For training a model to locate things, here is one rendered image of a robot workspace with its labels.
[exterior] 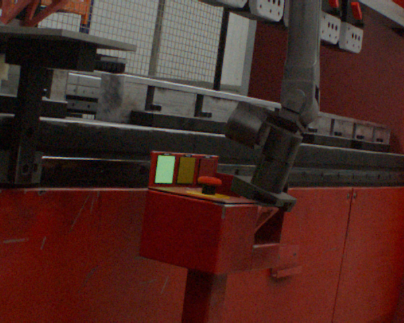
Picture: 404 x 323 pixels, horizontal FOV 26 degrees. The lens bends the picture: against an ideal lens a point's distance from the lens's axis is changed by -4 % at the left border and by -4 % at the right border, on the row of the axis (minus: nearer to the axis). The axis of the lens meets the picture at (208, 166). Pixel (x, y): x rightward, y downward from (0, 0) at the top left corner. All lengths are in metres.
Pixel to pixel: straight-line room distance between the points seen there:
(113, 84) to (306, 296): 0.93
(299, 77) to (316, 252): 0.97
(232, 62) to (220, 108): 7.59
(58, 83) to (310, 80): 0.44
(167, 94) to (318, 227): 0.70
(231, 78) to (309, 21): 8.08
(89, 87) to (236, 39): 7.62
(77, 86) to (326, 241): 0.85
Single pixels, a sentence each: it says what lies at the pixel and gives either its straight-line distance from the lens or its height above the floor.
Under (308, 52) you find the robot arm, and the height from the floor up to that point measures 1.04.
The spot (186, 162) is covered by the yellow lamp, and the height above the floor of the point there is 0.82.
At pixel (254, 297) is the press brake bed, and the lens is 2.12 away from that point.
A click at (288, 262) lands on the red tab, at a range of 2.25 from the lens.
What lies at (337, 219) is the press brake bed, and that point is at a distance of 2.52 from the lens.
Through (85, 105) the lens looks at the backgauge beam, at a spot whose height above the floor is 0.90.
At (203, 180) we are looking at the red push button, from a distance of 1.49.
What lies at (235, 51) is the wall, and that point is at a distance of 9.66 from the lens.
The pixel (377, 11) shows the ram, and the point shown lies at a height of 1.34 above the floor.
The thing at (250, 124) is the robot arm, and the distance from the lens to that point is 1.53.
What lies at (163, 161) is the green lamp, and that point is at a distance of 1.53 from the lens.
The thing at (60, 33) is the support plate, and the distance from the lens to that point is 1.19.
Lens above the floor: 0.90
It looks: 3 degrees down
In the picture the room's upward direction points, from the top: 8 degrees clockwise
